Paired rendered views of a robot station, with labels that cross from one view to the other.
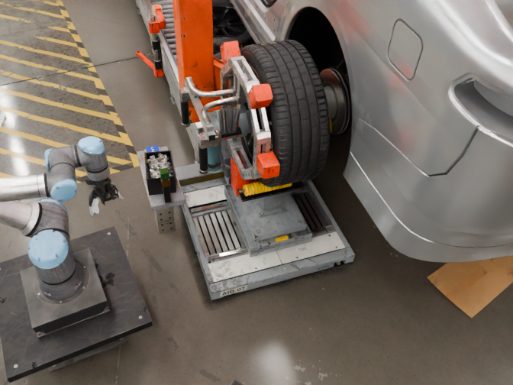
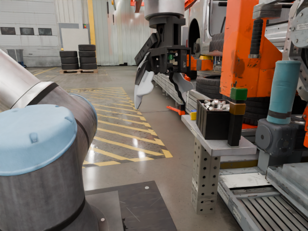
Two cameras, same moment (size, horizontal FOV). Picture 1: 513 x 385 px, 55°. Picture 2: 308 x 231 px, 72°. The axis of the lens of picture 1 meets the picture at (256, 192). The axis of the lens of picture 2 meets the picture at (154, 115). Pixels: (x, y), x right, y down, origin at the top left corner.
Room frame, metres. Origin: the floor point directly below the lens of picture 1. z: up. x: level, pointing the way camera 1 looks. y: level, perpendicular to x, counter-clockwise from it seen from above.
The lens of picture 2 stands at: (0.91, 0.53, 0.77)
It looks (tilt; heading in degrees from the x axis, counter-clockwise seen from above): 16 degrees down; 15
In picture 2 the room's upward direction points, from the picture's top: straight up
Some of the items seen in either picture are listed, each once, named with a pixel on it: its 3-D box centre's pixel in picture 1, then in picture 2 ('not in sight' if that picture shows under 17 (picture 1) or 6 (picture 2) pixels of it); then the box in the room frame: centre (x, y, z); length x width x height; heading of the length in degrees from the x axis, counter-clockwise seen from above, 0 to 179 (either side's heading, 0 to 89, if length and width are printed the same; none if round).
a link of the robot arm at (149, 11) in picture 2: (98, 170); (165, 10); (1.42, 0.64, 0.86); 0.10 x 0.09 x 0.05; 139
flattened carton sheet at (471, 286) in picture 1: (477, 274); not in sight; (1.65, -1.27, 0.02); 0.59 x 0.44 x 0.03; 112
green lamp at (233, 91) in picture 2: (164, 173); (239, 93); (1.65, 0.44, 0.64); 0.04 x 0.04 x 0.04; 22
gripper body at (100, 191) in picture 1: (103, 186); (167, 47); (1.41, 0.64, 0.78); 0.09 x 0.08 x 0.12; 49
